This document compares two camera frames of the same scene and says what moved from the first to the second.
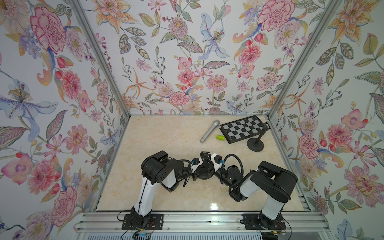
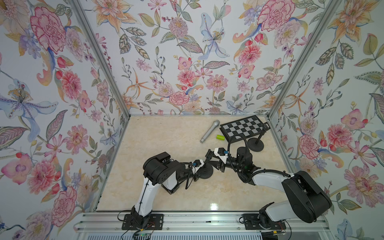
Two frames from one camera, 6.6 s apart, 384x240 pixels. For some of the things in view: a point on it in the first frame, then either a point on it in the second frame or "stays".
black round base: [204, 174] stays
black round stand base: [252, 146] stays
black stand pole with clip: [265, 126] stays
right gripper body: [221, 175] → [232, 165]
